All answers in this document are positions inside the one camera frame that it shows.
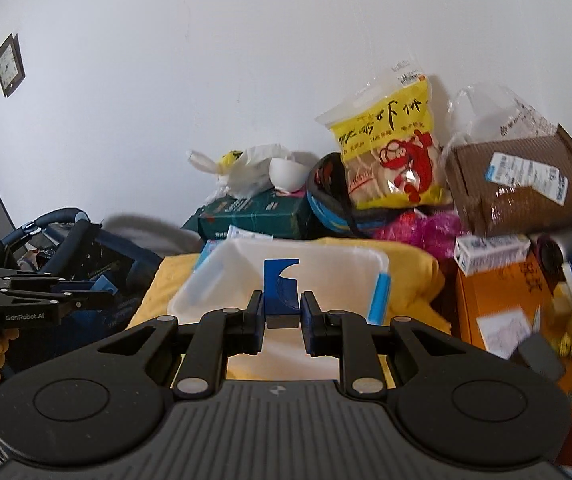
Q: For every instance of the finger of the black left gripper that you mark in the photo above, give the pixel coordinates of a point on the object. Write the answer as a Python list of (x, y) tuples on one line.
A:
[(78, 299), (17, 279)]

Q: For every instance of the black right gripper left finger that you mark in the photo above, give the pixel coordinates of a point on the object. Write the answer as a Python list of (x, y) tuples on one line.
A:
[(207, 345)]

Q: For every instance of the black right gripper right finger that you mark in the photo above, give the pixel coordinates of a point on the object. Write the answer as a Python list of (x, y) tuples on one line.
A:
[(345, 336)]

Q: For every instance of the blue toy block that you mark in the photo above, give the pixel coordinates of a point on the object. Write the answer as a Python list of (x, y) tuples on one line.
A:
[(281, 296)]

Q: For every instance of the white plastic storage bin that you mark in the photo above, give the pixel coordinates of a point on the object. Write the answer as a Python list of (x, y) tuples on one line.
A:
[(341, 278)]

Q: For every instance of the yellow cloth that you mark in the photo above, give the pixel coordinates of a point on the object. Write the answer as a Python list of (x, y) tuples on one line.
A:
[(416, 281)]

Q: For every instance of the light blue card box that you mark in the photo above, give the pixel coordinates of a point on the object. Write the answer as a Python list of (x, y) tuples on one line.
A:
[(206, 251)]

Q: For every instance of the white sachet packet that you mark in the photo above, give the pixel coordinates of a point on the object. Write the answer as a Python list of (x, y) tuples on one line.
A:
[(234, 233)]

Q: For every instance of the dark green tissue pack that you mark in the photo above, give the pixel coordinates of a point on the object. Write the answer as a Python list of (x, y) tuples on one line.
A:
[(270, 213)]

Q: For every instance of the magenta plastic bag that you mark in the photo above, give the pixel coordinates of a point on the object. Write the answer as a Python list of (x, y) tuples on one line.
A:
[(434, 233)]

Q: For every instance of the blue black helmet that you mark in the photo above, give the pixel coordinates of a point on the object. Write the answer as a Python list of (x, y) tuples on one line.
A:
[(328, 197)]

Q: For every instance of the small white milk carton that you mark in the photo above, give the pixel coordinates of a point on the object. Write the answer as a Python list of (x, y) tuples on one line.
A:
[(475, 254)]

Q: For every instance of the orange cardboard box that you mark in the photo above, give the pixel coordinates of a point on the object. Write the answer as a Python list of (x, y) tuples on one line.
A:
[(521, 286)]

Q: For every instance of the white plastic bag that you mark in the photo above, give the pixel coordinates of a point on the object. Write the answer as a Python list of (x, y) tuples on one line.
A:
[(240, 174)]

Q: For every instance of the white ceramic bowl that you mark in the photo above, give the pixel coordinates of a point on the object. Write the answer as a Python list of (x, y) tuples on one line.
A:
[(287, 175)]

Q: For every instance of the yellow shrimp cracker bag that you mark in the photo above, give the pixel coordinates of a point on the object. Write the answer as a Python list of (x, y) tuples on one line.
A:
[(387, 144)]

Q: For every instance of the brown cardboard parcel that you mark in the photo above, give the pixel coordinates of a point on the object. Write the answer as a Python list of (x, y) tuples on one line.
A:
[(518, 186)]

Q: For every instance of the clear plastic bag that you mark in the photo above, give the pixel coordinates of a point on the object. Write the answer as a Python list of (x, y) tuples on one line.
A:
[(490, 112)]

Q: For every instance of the wall clock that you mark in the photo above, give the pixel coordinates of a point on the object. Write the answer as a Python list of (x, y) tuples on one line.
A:
[(11, 66)]

